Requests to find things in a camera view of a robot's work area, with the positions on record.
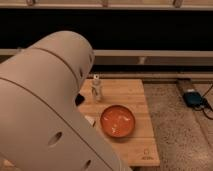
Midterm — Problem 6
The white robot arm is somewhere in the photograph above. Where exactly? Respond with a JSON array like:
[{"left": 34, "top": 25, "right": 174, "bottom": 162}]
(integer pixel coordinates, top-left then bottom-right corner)
[{"left": 0, "top": 31, "right": 131, "bottom": 171}]

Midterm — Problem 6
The clear plastic bottle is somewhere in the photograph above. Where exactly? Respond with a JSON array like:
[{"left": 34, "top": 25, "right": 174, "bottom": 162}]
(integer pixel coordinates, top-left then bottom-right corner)
[{"left": 91, "top": 74, "right": 102, "bottom": 101}]

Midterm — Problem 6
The white paper piece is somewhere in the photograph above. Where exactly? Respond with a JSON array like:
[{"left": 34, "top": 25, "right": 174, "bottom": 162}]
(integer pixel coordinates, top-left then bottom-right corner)
[{"left": 85, "top": 115, "right": 96, "bottom": 127}]

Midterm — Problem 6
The orange bowl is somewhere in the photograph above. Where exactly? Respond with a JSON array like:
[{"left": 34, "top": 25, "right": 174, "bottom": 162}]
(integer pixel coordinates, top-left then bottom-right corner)
[{"left": 100, "top": 105, "right": 136, "bottom": 138}]

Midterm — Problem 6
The blue power box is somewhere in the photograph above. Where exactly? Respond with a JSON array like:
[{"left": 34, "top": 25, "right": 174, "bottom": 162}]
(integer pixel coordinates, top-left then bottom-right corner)
[{"left": 183, "top": 92, "right": 203, "bottom": 107}]

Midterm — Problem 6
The wooden wall rail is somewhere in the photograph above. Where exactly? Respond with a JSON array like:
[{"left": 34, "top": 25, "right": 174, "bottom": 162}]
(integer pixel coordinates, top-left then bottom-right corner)
[{"left": 0, "top": 48, "right": 213, "bottom": 67}]

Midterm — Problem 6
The black cable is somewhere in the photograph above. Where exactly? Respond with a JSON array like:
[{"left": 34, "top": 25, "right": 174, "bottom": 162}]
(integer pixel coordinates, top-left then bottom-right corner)
[{"left": 194, "top": 83, "right": 213, "bottom": 120}]

